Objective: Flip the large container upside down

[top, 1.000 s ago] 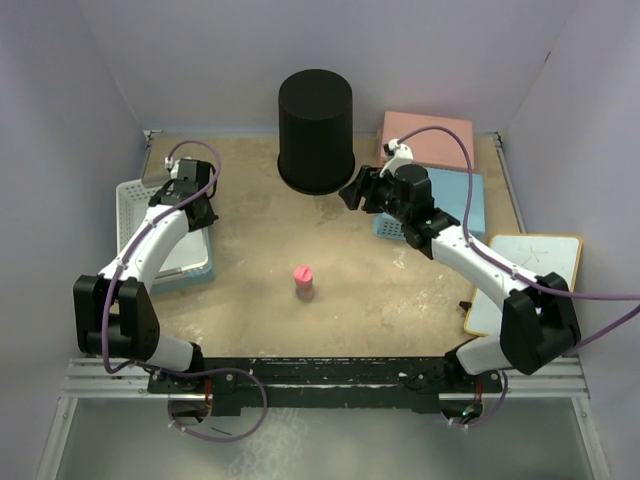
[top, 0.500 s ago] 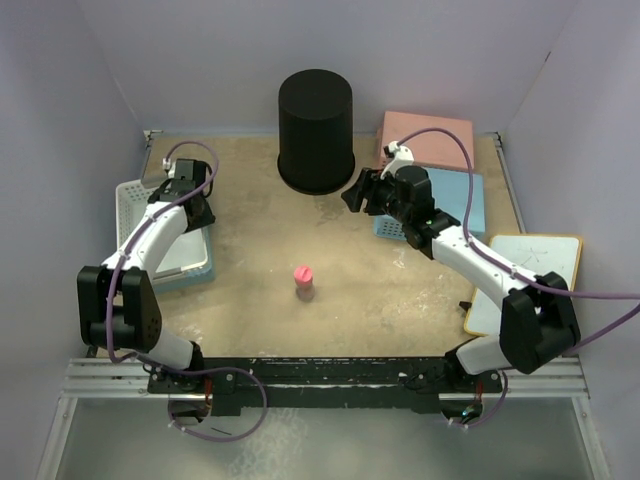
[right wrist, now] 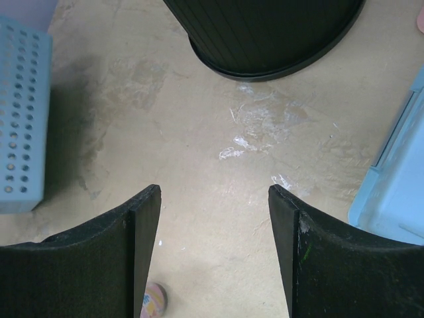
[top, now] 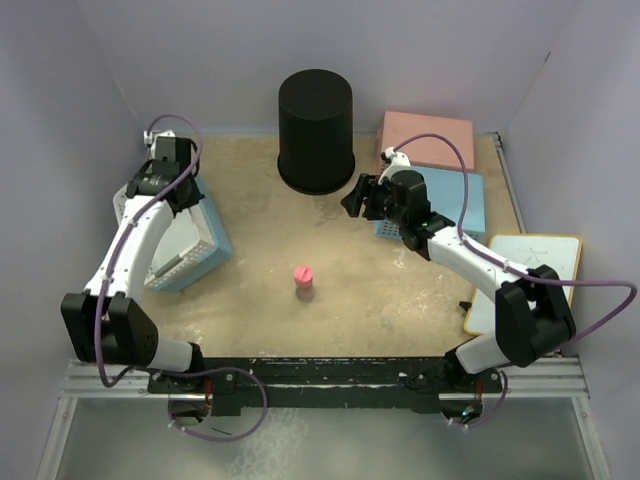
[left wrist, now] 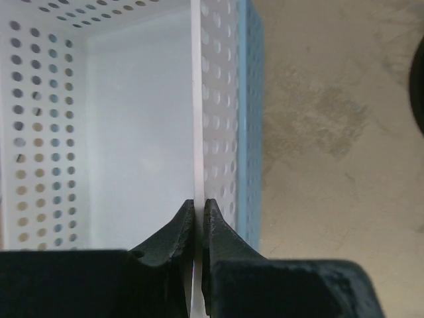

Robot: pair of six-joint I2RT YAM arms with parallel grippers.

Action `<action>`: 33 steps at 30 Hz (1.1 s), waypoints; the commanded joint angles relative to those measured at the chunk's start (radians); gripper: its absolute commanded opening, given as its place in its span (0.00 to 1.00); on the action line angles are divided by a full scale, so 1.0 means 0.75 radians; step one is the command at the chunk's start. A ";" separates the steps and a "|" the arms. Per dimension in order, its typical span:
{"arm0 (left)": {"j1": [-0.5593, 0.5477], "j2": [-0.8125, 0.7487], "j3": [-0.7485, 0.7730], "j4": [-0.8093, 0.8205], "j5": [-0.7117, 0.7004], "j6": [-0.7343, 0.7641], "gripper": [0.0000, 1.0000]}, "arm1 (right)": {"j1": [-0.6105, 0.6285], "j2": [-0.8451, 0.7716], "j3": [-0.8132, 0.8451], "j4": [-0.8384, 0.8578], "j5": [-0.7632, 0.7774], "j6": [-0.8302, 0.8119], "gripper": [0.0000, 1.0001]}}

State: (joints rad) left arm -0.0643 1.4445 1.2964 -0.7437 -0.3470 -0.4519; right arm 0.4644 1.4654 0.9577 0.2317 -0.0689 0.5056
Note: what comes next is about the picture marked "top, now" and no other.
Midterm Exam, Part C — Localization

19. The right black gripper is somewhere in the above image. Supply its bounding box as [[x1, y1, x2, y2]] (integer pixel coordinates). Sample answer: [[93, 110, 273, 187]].
[[342, 174, 407, 227]]

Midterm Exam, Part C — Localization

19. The white perforated plastic basket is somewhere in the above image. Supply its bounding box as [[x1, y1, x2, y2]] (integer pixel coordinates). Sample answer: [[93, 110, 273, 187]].
[[96, 192, 229, 297]]

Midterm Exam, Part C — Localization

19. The light blue basket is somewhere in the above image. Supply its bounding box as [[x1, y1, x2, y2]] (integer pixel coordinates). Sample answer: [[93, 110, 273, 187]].
[[144, 177, 233, 292]]

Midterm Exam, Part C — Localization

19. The pink perforated plastic basket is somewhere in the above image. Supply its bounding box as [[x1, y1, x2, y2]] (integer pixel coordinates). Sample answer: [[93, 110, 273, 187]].
[[377, 110, 475, 171]]

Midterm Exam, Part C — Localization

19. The blue perforated plastic basket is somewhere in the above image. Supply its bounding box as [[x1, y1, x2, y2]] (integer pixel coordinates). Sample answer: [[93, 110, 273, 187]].
[[373, 166, 487, 239]]

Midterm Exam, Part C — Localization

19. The large black plastic bucket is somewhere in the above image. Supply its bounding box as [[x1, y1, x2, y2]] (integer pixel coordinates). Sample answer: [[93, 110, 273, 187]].
[[277, 69, 355, 195]]

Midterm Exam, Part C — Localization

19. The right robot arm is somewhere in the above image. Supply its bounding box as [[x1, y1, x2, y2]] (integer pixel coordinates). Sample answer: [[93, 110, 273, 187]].
[[341, 170, 576, 391]]

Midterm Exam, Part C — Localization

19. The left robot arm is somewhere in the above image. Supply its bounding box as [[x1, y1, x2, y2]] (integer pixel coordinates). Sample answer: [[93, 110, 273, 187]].
[[61, 131, 206, 392]]

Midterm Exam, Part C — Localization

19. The pink capped small bottle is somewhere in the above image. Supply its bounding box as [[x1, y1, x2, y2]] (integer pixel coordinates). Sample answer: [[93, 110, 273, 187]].
[[294, 265, 315, 301]]

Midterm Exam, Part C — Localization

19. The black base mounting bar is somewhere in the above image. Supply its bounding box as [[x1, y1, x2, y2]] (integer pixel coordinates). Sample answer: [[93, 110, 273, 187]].
[[148, 356, 504, 417]]

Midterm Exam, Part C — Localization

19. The yellow framed whiteboard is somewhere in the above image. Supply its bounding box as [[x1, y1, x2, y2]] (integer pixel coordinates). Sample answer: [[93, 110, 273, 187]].
[[463, 234, 582, 336]]

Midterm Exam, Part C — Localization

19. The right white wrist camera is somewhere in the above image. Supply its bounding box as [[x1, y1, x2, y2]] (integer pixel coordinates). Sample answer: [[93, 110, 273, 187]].
[[378, 147, 411, 184]]

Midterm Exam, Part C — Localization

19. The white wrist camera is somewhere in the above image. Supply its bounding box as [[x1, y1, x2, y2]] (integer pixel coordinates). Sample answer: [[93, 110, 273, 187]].
[[378, 147, 411, 184], [143, 129, 175, 149]]

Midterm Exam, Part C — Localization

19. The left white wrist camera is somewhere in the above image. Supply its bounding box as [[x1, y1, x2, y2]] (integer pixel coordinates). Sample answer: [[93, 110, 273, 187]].
[[143, 129, 175, 149]]

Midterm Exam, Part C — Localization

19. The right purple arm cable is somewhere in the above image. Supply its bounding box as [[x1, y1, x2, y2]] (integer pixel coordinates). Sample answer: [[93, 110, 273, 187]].
[[392, 133, 639, 369]]

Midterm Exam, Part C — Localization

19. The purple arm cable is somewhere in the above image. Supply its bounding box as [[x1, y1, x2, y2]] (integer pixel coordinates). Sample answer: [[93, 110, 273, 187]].
[[392, 133, 639, 369], [94, 114, 204, 390]]

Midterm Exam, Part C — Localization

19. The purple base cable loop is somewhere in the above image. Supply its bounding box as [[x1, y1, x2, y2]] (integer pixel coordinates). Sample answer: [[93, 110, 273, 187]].
[[166, 367, 268, 443]]

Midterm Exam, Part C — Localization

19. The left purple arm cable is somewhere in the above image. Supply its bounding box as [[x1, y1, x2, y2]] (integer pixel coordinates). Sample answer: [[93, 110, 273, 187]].
[[94, 114, 204, 390]]

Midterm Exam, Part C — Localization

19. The aluminium extrusion rail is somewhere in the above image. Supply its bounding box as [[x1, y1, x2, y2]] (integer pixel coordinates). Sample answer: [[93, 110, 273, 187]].
[[59, 355, 591, 400]]

